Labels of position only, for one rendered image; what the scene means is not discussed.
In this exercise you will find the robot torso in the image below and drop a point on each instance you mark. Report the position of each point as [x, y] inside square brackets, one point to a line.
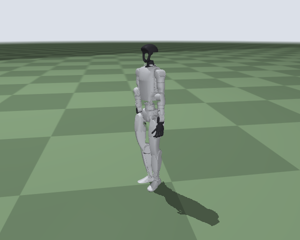
[148, 89]

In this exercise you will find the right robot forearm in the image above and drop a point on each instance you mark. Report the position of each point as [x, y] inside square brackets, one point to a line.
[138, 102]

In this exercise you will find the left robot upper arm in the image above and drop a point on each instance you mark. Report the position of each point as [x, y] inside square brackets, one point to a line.
[160, 75]

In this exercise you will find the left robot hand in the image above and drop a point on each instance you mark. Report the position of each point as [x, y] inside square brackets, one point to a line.
[159, 128]

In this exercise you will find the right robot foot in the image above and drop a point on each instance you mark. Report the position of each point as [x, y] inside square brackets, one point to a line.
[146, 179]

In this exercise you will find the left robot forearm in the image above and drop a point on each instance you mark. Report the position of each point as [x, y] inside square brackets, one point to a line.
[161, 108]

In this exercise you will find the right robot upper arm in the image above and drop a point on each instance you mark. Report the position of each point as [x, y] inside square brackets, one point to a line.
[136, 90]

